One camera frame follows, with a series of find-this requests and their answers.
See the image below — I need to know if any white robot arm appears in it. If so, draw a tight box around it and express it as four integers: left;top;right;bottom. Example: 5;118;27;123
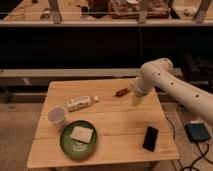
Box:
131;58;213;127

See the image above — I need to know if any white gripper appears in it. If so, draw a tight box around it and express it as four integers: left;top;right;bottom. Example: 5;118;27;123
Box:
131;77;153;106

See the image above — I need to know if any wooden table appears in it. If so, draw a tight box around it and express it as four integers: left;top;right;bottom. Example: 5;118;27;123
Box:
27;79;179;169

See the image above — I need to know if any background shelf with clutter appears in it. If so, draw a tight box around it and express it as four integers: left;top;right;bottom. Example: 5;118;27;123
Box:
0;0;213;27

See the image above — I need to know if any green plate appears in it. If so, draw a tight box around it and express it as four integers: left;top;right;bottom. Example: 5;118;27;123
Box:
60;120;97;159

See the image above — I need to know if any plastic bottle with white cap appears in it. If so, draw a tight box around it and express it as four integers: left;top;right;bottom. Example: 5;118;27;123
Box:
66;96;99;112

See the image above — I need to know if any black foot pedal box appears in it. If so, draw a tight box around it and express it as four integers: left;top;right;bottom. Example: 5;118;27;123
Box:
184;123;211;143

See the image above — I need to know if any black cable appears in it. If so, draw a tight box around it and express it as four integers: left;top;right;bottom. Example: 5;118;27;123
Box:
164;116;213;171

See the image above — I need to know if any white sandwich slice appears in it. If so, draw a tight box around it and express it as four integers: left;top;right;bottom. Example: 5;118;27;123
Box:
70;126;93;143

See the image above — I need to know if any black smartphone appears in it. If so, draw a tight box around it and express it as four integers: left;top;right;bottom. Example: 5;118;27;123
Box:
143;126;158;151

